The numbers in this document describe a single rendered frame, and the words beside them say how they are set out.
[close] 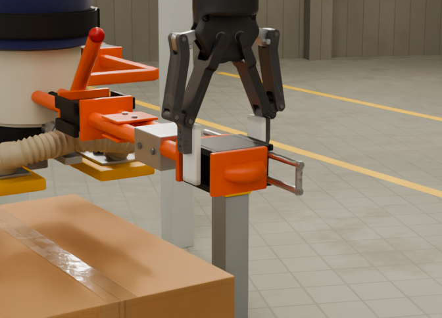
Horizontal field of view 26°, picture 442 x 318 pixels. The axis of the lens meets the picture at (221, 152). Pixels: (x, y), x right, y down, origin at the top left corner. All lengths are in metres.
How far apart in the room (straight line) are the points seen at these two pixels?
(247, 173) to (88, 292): 0.45
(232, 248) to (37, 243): 0.53
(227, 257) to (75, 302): 0.71
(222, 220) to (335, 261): 2.54
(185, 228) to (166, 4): 1.09
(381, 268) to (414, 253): 0.30
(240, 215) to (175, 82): 1.02
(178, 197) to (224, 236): 2.60
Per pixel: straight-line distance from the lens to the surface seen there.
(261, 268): 4.43
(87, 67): 1.41
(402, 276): 4.40
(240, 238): 2.07
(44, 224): 1.79
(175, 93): 1.06
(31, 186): 1.48
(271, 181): 1.09
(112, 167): 1.55
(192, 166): 1.09
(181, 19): 4.50
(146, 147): 1.21
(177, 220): 4.66
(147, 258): 1.58
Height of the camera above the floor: 1.45
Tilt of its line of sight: 12 degrees down
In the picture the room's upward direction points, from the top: straight up
